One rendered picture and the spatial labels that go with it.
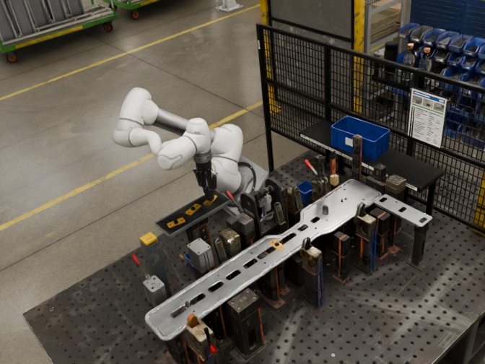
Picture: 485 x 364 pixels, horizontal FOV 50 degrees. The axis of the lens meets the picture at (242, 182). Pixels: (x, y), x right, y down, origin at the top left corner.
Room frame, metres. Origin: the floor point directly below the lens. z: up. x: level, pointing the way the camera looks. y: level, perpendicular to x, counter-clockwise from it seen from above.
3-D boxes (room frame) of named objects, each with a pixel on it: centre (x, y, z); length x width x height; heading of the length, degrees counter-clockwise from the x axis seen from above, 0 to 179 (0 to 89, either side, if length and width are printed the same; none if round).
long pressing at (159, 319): (1.84, -0.11, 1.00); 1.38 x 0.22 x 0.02; 125
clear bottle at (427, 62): (2.50, -1.03, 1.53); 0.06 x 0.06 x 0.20
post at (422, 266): (1.90, -0.85, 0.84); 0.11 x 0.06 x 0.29; 35
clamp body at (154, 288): (1.65, 0.45, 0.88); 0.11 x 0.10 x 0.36; 35
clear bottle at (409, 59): (2.58, -0.97, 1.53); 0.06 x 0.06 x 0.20
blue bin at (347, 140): (2.58, -0.72, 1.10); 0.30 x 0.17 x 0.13; 40
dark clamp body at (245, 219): (2.00, 0.01, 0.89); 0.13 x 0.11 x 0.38; 35
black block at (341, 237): (1.87, -0.45, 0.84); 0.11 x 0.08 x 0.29; 35
